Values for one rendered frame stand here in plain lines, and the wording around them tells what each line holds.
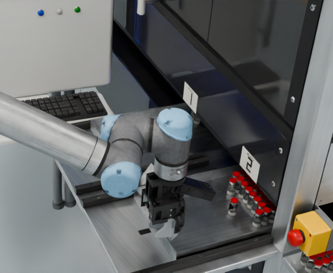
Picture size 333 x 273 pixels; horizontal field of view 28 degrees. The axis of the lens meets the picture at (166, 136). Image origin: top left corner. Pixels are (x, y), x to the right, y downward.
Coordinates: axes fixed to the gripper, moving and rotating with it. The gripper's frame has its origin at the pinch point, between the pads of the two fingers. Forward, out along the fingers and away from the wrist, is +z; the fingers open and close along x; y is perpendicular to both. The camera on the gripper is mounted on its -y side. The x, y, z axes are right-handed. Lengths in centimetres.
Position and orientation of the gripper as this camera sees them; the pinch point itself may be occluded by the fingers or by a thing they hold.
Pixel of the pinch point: (171, 235)
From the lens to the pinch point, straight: 166.7
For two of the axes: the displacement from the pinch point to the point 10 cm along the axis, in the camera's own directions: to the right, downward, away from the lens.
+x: 4.2, 5.5, -7.3
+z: -0.8, 8.2, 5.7
